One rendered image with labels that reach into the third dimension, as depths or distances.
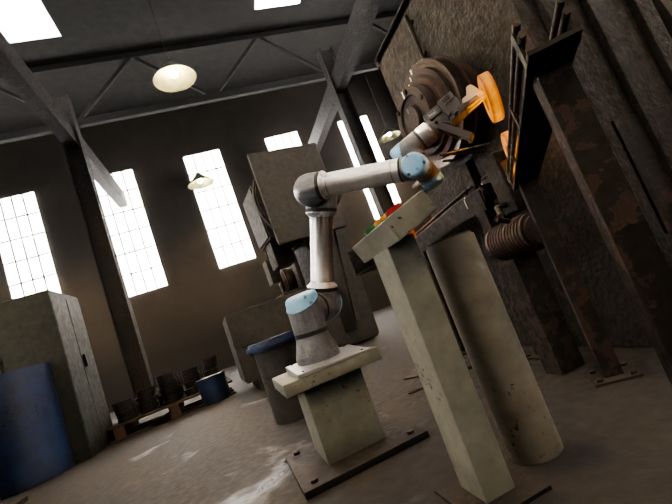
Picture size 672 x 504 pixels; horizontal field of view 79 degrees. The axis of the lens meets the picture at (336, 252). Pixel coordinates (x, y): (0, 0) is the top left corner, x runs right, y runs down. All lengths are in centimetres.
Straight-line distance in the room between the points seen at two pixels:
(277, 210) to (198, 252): 769
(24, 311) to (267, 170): 253
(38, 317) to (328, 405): 342
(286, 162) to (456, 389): 388
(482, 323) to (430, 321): 15
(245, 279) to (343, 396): 1038
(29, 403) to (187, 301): 788
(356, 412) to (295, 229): 309
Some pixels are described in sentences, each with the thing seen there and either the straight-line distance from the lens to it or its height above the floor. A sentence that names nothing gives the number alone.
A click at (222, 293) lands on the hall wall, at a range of 1160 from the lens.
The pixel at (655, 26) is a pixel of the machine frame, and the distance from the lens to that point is 211.
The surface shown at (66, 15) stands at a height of 760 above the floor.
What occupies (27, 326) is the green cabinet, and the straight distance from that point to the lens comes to 444.
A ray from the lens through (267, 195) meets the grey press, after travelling 433.
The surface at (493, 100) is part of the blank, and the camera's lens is 138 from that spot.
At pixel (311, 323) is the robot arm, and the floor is 44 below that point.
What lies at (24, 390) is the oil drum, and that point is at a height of 70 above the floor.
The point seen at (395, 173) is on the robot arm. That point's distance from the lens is 126.
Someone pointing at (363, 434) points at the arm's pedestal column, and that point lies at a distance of 140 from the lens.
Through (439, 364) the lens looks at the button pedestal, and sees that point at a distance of 87.
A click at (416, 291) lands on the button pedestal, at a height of 43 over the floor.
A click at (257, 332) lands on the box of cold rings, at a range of 383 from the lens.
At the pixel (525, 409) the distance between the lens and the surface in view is 102.
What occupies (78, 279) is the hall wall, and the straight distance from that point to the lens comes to 1233.
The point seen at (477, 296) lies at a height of 37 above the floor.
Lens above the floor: 45
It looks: 7 degrees up
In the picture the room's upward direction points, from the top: 20 degrees counter-clockwise
